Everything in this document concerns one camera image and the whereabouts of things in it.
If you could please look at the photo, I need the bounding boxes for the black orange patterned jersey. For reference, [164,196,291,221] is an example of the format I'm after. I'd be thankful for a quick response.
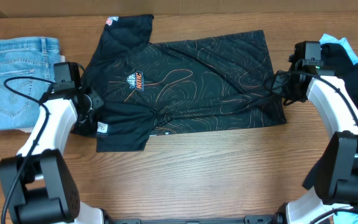
[73,14,286,152]

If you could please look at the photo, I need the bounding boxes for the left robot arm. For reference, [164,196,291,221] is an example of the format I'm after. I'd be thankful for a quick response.
[0,62,111,224]

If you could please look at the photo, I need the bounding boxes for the plain black garment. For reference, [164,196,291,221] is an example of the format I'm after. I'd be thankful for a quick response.
[291,41,358,212]

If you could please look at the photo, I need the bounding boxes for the folded blue denim jeans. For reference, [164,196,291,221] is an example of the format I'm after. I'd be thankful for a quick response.
[0,37,62,131]

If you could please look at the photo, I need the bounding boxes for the light blue shirt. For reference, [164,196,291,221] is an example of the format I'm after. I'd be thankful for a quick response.
[319,34,358,224]

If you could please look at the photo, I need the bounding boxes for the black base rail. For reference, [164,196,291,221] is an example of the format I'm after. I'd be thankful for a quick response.
[104,215,276,224]

